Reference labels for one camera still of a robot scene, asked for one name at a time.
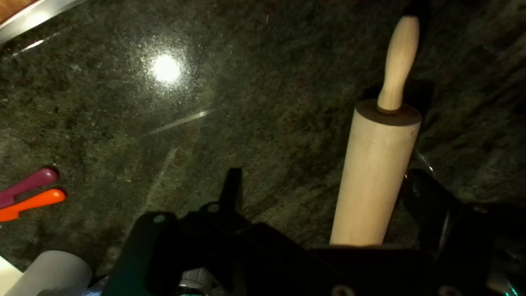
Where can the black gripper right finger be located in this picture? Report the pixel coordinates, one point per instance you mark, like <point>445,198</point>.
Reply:
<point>432,215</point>

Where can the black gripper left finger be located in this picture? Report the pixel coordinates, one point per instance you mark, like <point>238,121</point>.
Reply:
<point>231,192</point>

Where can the wooden rolling pin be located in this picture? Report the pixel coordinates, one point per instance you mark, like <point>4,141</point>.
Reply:
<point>371,182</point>

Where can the orange plastic knife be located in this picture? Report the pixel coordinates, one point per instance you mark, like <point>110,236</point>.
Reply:
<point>37,200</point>

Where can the purple plastic knife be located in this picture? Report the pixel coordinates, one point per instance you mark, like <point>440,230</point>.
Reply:
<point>32,182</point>

